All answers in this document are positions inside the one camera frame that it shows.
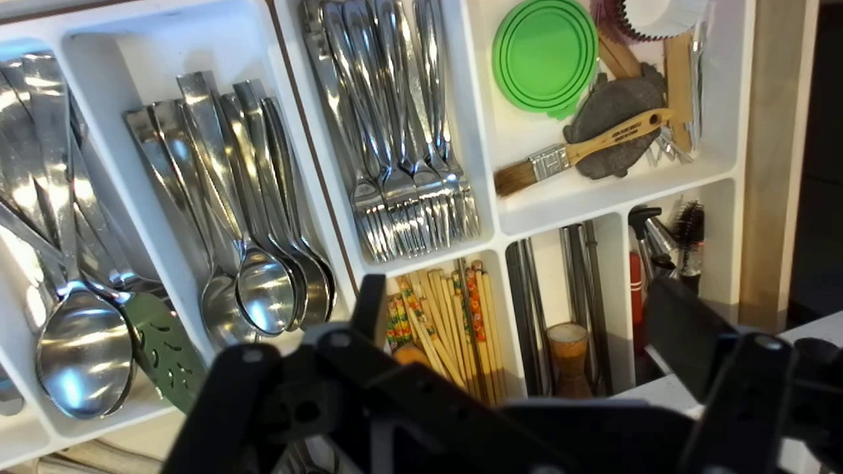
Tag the plain wooden chopstick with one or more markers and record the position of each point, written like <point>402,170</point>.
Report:
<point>438,326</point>

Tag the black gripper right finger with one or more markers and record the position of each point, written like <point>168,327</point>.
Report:
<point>748,396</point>

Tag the large steel tablespoon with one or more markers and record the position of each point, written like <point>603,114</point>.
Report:
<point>84,352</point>
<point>96,239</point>
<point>17,148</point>

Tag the red fluted cupcake liner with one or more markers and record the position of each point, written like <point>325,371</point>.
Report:
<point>661,18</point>

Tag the short wooden stick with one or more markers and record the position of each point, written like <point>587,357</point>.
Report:
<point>617,51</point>

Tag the green round silicone lid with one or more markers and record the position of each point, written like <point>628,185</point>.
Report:
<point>543,53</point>

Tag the black and steel corkscrew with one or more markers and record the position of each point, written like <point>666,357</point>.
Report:
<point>662,240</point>

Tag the flat wooden stick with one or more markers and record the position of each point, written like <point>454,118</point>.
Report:
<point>682,87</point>

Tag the small wooden cork cylinder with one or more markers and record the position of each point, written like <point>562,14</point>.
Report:
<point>570,357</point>

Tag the colourful printed wooden chopstick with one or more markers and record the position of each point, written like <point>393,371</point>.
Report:
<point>400,319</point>

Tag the green slotted plastic spoon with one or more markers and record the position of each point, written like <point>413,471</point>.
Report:
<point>165,350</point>

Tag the orange printed wooden chopstick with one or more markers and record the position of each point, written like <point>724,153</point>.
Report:
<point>481,326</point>

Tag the grey felt trivet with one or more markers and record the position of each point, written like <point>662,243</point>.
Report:
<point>615,102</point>

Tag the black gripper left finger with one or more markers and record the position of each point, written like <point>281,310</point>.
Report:
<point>239,405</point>

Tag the white cutlery organizer tray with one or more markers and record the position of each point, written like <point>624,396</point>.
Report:
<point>517,211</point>

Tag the dark metal rod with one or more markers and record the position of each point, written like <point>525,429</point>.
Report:
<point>589,281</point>
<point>528,306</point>

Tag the steel teaspoon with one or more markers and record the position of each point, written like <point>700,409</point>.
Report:
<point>221,311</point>
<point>312,281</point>
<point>265,290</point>

